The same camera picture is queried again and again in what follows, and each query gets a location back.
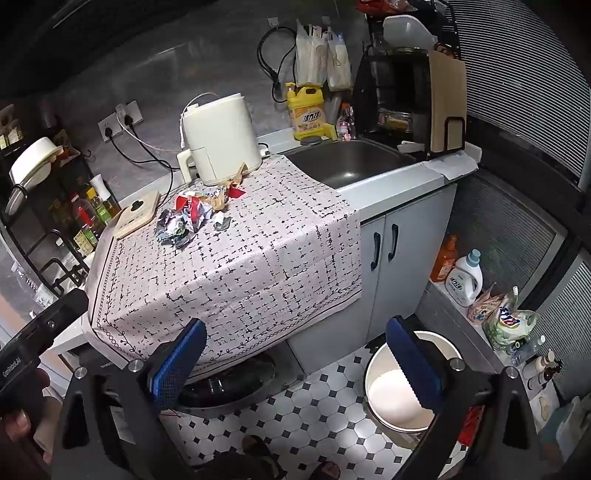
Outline black spice rack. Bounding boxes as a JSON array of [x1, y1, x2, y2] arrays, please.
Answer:
[[0, 104, 95, 298]]

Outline red white wrapper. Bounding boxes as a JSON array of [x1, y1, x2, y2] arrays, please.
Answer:
[[173, 194, 215, 232]]

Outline black dish rack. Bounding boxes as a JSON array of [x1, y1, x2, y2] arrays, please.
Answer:
[[353, 14, 467, 160]]

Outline printed white tablecloth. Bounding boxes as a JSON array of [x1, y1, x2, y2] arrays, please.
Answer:
[[82, 154, 363, 370]]

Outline white power cable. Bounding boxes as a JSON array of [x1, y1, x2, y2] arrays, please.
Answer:
[[116, 93, 219, 160]]

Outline small wooden board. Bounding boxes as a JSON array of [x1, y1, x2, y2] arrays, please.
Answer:
[[112, 191, 161, 239]]

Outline white cap oil bottle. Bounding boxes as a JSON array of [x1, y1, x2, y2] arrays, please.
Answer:
[[89, 174, 122, 221]]

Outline grey cabinet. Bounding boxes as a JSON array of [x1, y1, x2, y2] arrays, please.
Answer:
[[288, 182, 458, 370]]

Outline small pink bottle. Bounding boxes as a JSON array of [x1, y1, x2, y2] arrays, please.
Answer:
[[336, 104, 356, 140]]

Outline black sandal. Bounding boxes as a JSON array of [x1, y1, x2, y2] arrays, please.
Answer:
[[240, 434, 287, 480], [307, 462, 342, 480]]

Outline white wall socket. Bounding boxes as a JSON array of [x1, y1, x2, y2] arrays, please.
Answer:
[[97, 100, 144, 140]]

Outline dark brown bottle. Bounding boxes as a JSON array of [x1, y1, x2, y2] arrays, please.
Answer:
[[542, 357, 565, 391]]

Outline black hanging cable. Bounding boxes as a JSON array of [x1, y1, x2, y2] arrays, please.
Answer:
[[257, 25, 296, 104]]

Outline white bowl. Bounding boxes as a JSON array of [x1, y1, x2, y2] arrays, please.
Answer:
[[8, 137, 63, 190]]

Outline silver wrapper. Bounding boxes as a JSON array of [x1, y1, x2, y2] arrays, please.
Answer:
[[156, 209, 192, 250]]

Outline white laundry detergent bottle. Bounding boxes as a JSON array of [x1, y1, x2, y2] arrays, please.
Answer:
[[444, 249, 484, 308]]

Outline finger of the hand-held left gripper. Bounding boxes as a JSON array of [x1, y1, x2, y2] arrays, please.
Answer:
[[32, 290, 89, 343]]

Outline grey window blinds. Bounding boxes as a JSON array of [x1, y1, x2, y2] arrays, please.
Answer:
[[443, 0, 591, 407]]

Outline steel pot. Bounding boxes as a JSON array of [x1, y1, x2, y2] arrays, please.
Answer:
[[376, 108, 416, 132]]

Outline yellow detergent bottle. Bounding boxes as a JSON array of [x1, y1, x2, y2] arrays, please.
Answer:
[[285, 82, 339, 142]]

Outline beige cutting board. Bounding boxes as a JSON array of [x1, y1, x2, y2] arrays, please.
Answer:
[[427, 50, 468, 153]]

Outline steel sink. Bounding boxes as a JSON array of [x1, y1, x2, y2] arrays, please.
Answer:
[[287, 138, 419, 191]]

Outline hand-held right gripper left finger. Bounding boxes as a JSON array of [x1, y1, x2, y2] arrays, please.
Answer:
[[50, 318, 208, 480]]

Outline brown paper wrapper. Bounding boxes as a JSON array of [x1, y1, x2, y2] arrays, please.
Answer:
[[203, 161, 247, 210]]

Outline small hanging plastic bag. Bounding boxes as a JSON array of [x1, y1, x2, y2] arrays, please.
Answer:
[[325, 28, 352, 90]]

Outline pink snack bag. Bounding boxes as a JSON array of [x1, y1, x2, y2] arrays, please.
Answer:
[[467, 282, 504, 326]]

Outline clear plastic bottle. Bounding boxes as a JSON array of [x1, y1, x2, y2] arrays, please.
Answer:
[[510, 335, 547, 365]]

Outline white trash bin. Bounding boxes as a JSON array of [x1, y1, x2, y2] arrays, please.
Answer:
[[362, 330, 465, 450]]

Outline cream pump bottle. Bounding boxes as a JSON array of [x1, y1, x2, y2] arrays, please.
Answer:
[[526, 354, 552, 386]]

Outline person's left hand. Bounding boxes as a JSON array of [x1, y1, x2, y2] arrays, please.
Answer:
[[0, 369, 61, 462]]

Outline green white refill bag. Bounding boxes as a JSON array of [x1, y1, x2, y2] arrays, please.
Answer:
[[482, 286, 541, 354]]

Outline green label sauce bottle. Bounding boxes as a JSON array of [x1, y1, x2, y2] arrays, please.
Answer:
[[73, 226, 100, 257]]

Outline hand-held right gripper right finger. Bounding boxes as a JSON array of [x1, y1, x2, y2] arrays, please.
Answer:
[[385, 315, 542, 480]]

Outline red plastic bag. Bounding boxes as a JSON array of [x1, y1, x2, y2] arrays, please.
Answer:
[[459, 406, 483, 446]]

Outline orange bottle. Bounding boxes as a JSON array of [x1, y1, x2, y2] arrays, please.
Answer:
[[429, 233, 460, 283]]

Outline pale storage container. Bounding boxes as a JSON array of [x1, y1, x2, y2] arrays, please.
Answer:
[[554, 397, 591, 453]]

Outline white plastic container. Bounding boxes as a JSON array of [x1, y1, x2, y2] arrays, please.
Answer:
[[382, 15, 437, 51]]

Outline black range hood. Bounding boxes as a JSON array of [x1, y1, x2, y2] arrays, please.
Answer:
[[0, 0, 158, 100]]

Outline white cloth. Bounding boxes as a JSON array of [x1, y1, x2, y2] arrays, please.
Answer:
[[397, 141, 481, 181]]

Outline cream air fryer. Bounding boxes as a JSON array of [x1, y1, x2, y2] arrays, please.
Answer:
[[177, 92, 263, 186]]

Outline black power cable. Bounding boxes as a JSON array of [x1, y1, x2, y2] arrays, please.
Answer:
[[105, 131, 178, 204]]

